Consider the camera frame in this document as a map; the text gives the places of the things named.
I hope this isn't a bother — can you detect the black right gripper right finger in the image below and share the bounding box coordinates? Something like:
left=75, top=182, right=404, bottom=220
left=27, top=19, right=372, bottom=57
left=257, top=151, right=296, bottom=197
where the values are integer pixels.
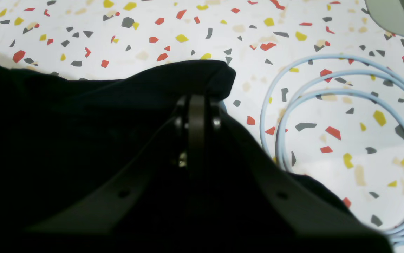
left=207, top=101, right=392, bottom=253

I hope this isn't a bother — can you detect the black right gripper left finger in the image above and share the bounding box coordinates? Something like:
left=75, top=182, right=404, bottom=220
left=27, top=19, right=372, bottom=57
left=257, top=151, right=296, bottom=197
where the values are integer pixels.
left=26, top=95, right=207, bottom=234

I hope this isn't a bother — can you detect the black t-shirt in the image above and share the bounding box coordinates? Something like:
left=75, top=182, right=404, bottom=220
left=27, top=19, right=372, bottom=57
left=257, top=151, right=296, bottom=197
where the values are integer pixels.
left=0, top=53, right=396, bottom=253

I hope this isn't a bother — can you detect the terrazzo pattern tablecloth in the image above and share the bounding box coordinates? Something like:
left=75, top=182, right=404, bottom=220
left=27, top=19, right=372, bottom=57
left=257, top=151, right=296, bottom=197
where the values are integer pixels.
left=0, top=0, right=404, bottom=253

